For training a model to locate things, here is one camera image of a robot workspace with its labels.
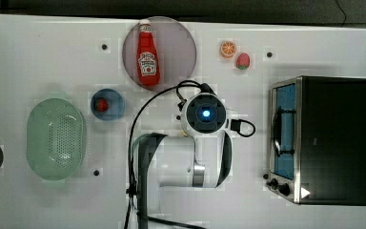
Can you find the red ketchup bottle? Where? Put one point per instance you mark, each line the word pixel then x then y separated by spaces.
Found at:
pixel 147 59

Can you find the green colander basket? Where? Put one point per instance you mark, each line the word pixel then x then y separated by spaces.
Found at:
pixel 56 139

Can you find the small red strawberry toy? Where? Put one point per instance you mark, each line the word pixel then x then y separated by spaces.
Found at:
pixel 101 105

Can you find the grey round plate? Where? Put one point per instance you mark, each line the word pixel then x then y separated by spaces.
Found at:
pixel 176 52

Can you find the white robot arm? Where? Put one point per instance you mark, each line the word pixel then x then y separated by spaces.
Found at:
pixel 201 158

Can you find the silver toaster oven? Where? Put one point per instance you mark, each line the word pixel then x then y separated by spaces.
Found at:
pixel 318 140

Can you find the blue bowl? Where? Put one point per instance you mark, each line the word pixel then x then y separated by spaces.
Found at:
pixel 115 101

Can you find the pink strawberry toy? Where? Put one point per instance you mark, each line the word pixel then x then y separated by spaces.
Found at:
pixel 243 61

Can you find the orange slice toy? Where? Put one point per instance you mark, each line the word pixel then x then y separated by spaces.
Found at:
pixel 227 49

